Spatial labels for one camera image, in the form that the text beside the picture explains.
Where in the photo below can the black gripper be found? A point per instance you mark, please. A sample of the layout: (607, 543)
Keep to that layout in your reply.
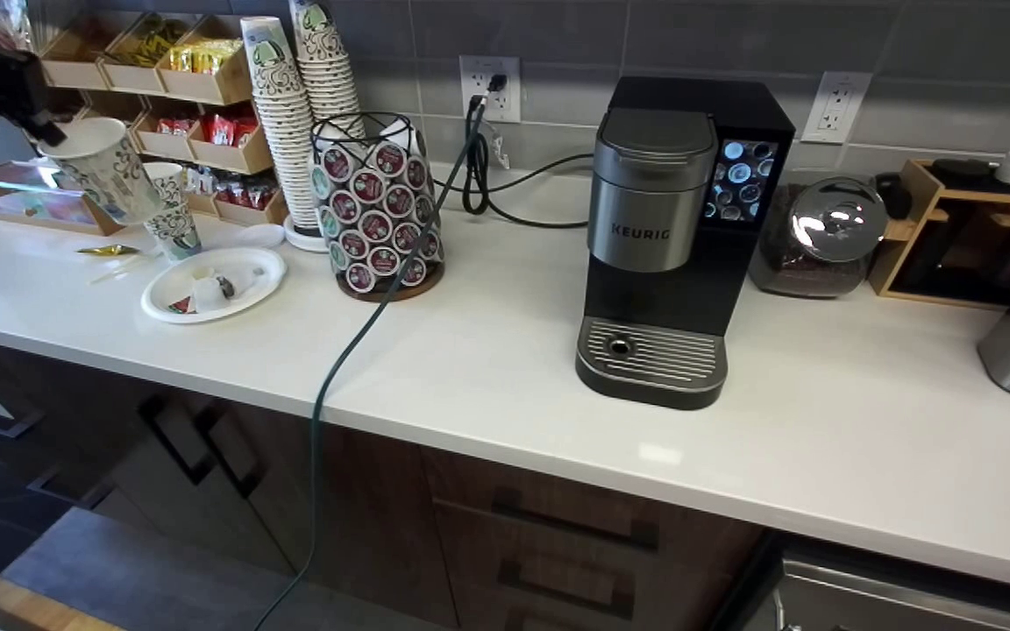
(2, 77)

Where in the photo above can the stainless dishwasher front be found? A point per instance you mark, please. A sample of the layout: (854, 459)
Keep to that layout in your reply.
(914, 598)

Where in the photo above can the round black silver appliance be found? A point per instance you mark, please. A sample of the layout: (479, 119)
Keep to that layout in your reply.
(823, 239)

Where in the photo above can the wooden tea packet rack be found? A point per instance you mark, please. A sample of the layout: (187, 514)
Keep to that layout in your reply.
(165, 107)

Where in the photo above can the light wooden board edge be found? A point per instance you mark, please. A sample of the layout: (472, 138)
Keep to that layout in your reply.
(2, 598)

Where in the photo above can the low wooden tray box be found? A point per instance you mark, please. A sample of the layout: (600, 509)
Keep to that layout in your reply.
(37, 208)

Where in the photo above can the tall sleeve of paper cups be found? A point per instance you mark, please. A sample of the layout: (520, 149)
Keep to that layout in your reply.
(282, 115)

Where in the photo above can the yellow packet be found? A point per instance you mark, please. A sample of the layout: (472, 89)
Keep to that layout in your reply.
(107, 249)

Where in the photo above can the small white creamer cup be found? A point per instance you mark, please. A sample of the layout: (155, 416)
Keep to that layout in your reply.
(206, 288)

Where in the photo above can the white round cup stack base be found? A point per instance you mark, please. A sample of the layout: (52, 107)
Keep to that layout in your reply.
(303, 239)

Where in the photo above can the black silver Keurig coffee machine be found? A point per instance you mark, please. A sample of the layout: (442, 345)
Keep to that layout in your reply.
(667, 280)

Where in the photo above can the white empty wall outlet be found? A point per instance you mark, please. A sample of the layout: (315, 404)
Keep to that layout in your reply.
(836, 107)

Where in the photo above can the leaning sleeve of paper cups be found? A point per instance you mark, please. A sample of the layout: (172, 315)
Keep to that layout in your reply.
(327, 63)

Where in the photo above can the white wall outlet with plug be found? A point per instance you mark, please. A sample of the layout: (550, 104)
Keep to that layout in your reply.
(488, 89)

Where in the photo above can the wooden condiment organizer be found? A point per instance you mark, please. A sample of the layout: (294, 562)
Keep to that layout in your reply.
(961, 233)

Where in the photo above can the white styrofoam plate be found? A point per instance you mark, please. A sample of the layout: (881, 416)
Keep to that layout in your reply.
(213, 284)

